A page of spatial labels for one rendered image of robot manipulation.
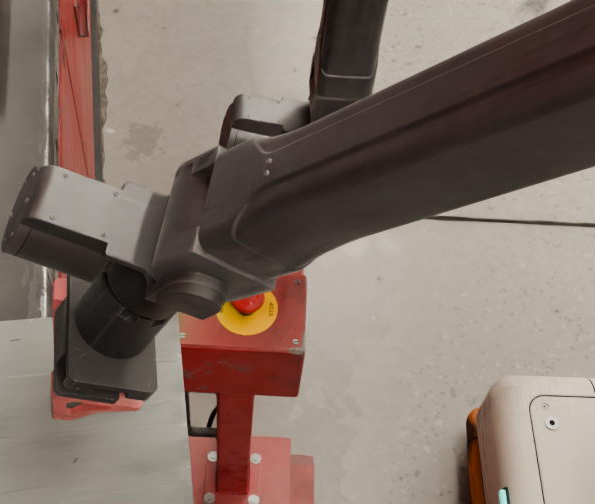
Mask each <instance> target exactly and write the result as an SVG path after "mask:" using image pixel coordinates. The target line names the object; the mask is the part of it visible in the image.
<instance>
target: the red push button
mask: <svg viewBox="0 0 595 504"><path fill-rule="evenodd" d="M264 301H265V296H264V293H263V294H259V295H255V296H252V297H248V298H244V299H241V300H237V301H231V302H230V303H231V305H232V306H233V307H234V308H235V309H236V310H237V311H238V312H239V313H240V314H241V315H244V316H250V315H252V314H253V313H254V312H256V311H257V310H259V309H260V308H261V307H262V306H263V304H264Z"/></svg>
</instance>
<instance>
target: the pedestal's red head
mask: <svg viewBox="0 0 595 504"><path fill-rule="evenodd" d="M270 292H271V293H272V294H273V295H274V297H275V299H276V301H277V305H278V312H277V316H276V319H275V321H274V322H273V324H272V325H271V326H270V327H269V328H268V329H266V330H265V331H263V332H261V333H258V334H255V335H239V334H236V333H233V332H231V331H229V330H228V329H226V328H225V327H224V326H223V325H222V324H221V323H220V321H219V320H218V318H217V315H216V314H215V315H213V316H211V317H209V318H206V319H204V320H201V319H198V318H195V317H193V316H190V315H187V314H184V313H181V312H178V321H179V333H180V344H181V356H182V368H183V379H184V391H187V392H205V393H223V394H242V395H260V396H279V397H297V396H298V394H299V388H300V382H301V376H302V370H303V364H304V358H305V348H306V301H307V279H306V275H303V269H302V270H300V271H298V272H295V273H291V274H288V275H284V276H281V277H277V279H276V284H275V289H274V291H270Z"/></svg>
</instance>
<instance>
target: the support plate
mask: <svg viewBox="0 0 595 504"><path fill-rule="evenodd" d="M155 346H156V364H157V383H158V388H157V391H156V392H155V393H154V394H153V395H152V396H151V397H150V398H149V399H148V400H146V401H143V405H142V406H141V407H140V409H139V410H137V411H119V412H99V413H95V414H92V415H88V416H85V417H81V418H78V419H74V420H71V421H67V420H60V419H54V418H53V413H52V401H51V372H52V371H53V370H54V348H53V317H45V318H34V319H23V320H11V321H0V504H194V497H193V485H192V473H191V461H190V450H189V438H188V426H187V415H186V403H185V391H184V379H183V368H182V356H181V344H180V333H179V321H178V312H177V313H176V314H175V315H174V316H173V317H172V318H171V319H170V321H169V322H168V323H167V324H166V325H165V326H164V327H163V328H162V329H161V331H160V332H159V333H158V334H157V335H156V336H155Z"/></svg>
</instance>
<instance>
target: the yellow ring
mask: <svg viewBox="0 0 595 504"><path fill-rule="evenodd" d="M264 296H265V301H264V304H263V306H262V307H261V308H260V309H259V310H257V311H256V312H254V313H253V314H252V315H250V316H244V315H241V314H240V313H239V312H238V311H237V310H236V309H235V308H234V307H233V306H232V305H231V303H230V302H225V303H224V304H223V306H222V310H221V311H220V312H219V313H217V314H216V315H217V318H218V320H219V321H220V323H221V324H222V325H223V326H224V327H225V328H226V329H228V330H229V331H231V332H233V333H236V334H239V335H255V334H258V333H261V332H263V331H265V330H266V329H268V328H269V327H270V326H271V325H272V324H273V322H274V321H275V319H276V316H277V312H278V305H277V301H276V299H275V297H274V295H273V294H272V293H271V292H266V293H264Z"/></svg>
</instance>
